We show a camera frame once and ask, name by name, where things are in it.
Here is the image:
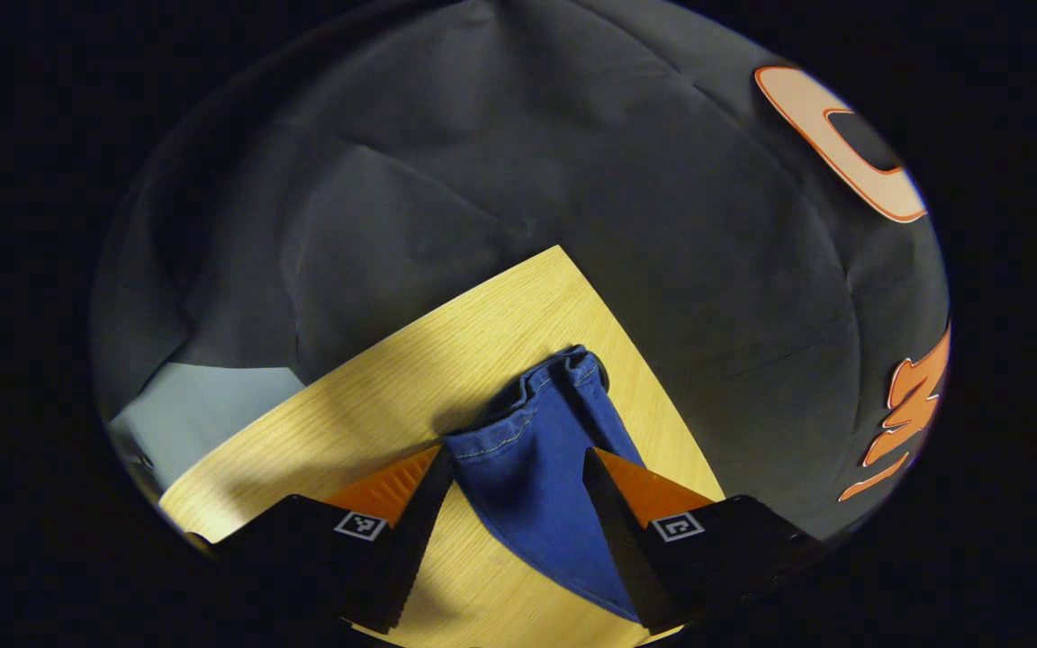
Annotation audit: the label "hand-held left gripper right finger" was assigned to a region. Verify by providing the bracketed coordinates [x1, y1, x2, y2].
[583, 447, 822, 635]

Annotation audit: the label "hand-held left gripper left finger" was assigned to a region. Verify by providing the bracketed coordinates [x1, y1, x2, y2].
[185, 443, 456, 635]

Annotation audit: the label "blue jeans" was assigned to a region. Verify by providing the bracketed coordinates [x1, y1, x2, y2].
[442, 345, 650, 626]

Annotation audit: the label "black backdrop cloth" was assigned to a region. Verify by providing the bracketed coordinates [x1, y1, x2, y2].
[91, 0, 951, 543]

